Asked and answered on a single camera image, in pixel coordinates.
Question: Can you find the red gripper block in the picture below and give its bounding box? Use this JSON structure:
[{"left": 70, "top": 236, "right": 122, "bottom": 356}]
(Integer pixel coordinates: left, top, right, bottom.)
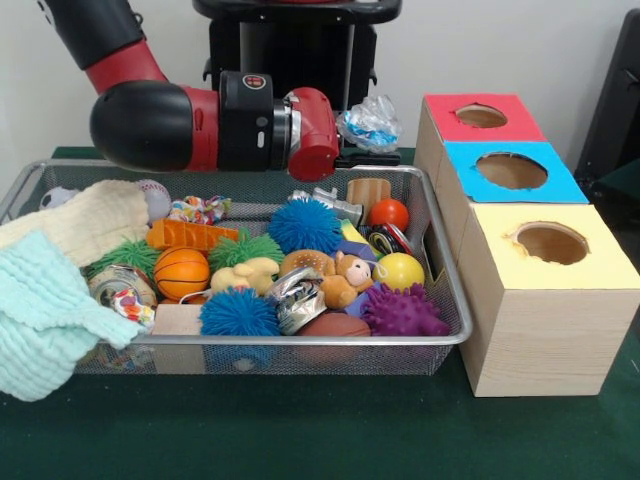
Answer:
[{"left": 287, "top": 87, "right": 401, "bottom": 182}]

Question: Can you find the cream knitted cloth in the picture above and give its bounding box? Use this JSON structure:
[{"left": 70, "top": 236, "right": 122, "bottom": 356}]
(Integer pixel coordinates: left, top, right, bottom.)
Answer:
[{"left": 0, "top": 179, "right": 151, "bottom": 269}]

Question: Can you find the mint green cloth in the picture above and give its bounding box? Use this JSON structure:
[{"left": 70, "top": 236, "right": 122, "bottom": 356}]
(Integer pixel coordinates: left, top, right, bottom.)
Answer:
[{"left": 0, "top": 229, "right": 146, "bottom": 401}]

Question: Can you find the wooden box with three holes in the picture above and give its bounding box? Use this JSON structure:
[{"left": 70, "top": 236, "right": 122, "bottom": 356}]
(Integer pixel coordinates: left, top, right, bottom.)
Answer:
[{"left": 413, "top": 92, "right": 640, "bottom": 399}]

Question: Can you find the blue rubber koosh ball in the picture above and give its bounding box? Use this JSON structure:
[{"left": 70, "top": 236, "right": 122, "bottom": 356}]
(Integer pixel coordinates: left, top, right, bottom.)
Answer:
[
  {"left": 267, "top": 197, "right": 344, "bottom": 256},
  {"left": 199, "top": 287, "right": 281, "bottom": 336}
]

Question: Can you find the yellow ball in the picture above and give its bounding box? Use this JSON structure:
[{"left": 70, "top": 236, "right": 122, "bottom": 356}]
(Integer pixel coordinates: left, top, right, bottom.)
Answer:
[{"left": 372, "top": 252, "right": 426, "bottom": 291}]

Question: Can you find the purple spiky ball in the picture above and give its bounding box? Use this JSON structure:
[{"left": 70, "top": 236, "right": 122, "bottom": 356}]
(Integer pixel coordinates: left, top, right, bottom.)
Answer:
[{"left": 359, "top": 282, "right": 451, "bottom": 337}]

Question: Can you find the yellow plush duck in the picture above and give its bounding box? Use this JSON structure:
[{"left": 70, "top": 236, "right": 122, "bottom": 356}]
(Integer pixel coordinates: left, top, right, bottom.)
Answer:
[{"left": 209, "top": 257, "right": 280, "bottom": 296}]

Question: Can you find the orange plastic bubble tray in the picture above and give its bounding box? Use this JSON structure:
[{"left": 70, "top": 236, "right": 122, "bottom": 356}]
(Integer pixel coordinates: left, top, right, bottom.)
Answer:
[{"left": 146, "top": 218, "right": 240, "bottom": 251}]

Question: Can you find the orange toy basketball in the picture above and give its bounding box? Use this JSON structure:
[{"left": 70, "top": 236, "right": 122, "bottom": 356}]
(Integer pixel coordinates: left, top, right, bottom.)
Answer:
[{"left": 153, "top": 247, "right": 211, "bottom": 301}]

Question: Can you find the dark green table cloth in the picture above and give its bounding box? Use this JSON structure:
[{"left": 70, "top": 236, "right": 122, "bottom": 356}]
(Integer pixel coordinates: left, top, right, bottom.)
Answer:
[
  {"left": 0, "top": 144, "right": 640, "bottom": 480},
  {"left": 574, "top": 158, "right": 640, "bottom": 236}
]

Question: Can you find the black stand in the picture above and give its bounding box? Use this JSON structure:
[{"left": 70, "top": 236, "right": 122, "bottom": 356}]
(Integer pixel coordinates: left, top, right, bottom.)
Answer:
[{"left": 574, "top": 7, "right": 640, "bottom": 176}]

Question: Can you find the wire mesh bin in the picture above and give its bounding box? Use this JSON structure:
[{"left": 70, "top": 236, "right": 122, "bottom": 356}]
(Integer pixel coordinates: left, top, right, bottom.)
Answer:
[{"left": 0, "top": 158, "right": 474, "bottom": 376}]

